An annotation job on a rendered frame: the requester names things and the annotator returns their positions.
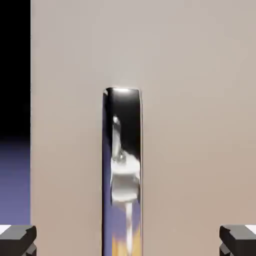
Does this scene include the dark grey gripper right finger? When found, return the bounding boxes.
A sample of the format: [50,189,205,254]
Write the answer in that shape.
[218,224,256,256]

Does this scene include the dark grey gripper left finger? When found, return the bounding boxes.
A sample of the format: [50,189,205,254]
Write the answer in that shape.
[0,224,38,256]

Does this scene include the shiny dark metal handle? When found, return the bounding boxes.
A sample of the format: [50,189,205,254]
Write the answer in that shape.
[101,86,144,256]

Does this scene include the beige cabinet door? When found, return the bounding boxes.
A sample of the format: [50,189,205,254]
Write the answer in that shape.
[29,0,256,256]

